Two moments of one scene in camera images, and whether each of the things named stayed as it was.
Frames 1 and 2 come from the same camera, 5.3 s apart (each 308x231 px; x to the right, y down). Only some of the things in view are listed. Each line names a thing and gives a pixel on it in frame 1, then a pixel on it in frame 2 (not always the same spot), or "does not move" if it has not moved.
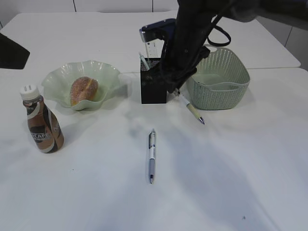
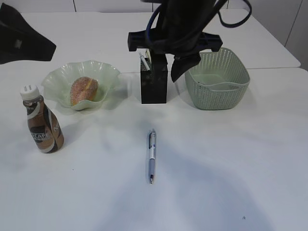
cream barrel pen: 191,108 -> 148,55
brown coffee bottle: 45,130 does not move
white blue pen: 145,62 does not move
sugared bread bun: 83,88 does not move
